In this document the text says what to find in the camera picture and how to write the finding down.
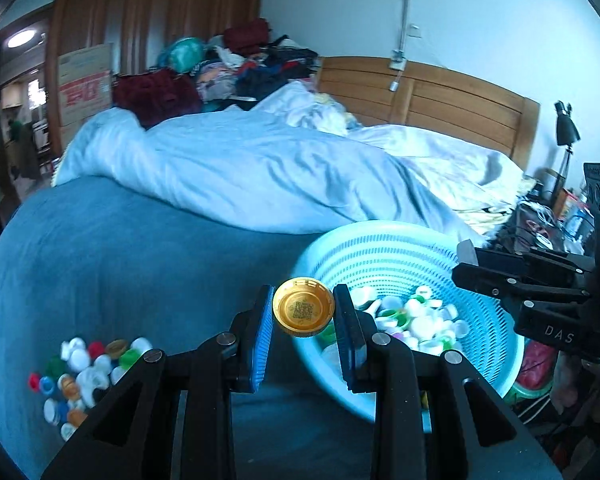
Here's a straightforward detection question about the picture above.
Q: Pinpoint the dark draped chair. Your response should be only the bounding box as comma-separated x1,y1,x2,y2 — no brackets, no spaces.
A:
7,119,42,181

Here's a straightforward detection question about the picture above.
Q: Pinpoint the hanging wall cable with plug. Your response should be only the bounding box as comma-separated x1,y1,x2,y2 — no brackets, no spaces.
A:
389,0,416,93

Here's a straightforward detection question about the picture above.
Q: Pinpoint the black desk lamp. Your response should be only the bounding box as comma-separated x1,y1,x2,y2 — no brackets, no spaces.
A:
554,101,582,186

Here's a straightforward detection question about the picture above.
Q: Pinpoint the crumpled red bag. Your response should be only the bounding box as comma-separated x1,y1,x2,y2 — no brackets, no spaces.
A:
505,339,556,401

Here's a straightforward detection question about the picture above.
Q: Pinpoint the pile of mixed bottle caps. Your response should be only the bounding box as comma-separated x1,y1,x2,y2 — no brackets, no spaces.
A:
27,336,156,443

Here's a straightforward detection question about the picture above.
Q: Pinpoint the wooden headboard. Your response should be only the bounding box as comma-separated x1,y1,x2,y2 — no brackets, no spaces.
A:
317,56,541,171

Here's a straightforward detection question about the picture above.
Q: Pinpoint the teal plastic bag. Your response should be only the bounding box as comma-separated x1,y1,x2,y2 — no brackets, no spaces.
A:
157,36,206,73

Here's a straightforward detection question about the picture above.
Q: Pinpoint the cluttered bedside table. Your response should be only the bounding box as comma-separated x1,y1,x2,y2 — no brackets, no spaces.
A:
500,167,597,261

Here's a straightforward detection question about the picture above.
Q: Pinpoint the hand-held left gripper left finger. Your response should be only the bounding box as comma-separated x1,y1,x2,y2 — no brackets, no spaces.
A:
40,285,276,480

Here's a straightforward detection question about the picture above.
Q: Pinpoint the dark red fuzzy blanket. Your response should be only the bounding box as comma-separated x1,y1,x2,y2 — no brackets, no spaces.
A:
111,67,203,128

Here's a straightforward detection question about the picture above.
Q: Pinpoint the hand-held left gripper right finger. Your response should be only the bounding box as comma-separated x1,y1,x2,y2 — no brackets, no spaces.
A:
332,284,563,480

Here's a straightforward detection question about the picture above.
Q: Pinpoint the heap of sorted bottle caps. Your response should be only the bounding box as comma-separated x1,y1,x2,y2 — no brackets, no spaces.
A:
322,284,473,361

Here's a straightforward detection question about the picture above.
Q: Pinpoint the wooden wardrobe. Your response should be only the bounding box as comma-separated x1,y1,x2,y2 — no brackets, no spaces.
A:
47,0,268,146

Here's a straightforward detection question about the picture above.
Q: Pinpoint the gold metal cap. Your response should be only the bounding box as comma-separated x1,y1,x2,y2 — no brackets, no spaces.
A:
271,276,336,338

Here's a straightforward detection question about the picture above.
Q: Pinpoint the light blue plastic basket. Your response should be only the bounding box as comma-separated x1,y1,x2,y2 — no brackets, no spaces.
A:
290,220,526,423

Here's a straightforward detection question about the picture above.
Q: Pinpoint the white duvet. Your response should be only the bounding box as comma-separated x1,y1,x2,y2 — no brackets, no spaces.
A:
55,80,537,241

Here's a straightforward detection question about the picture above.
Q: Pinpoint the pile of colourful clothes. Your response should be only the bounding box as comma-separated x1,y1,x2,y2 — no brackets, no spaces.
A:
190,17,323,111

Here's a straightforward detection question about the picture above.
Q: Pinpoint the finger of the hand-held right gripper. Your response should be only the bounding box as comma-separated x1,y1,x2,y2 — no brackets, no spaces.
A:
455,240,597,276
451,261,592,307

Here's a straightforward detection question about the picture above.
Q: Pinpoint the cardboard box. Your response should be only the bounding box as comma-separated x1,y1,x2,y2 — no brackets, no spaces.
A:
56,42,115,128

